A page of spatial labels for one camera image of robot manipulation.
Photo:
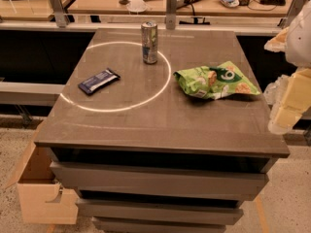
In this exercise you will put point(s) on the light wooden box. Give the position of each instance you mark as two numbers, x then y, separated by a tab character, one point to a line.
42	199

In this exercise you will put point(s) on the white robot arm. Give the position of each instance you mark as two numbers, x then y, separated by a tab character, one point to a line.
295	40

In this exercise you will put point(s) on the green rice chip bag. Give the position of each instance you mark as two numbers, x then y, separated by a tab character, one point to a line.
215	82

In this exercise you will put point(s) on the grey drawer cabinet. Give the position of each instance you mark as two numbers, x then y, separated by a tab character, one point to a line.
146	158

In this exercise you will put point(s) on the dark blue snack bar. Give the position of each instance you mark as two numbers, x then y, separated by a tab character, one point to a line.
90	85

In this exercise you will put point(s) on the silver energy drink can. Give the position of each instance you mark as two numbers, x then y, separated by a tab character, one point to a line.
149	42

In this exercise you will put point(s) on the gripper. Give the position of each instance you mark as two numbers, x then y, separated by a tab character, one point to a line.
299	39

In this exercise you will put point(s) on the metal railing with posts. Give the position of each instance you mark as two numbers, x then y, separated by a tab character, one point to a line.
254	18

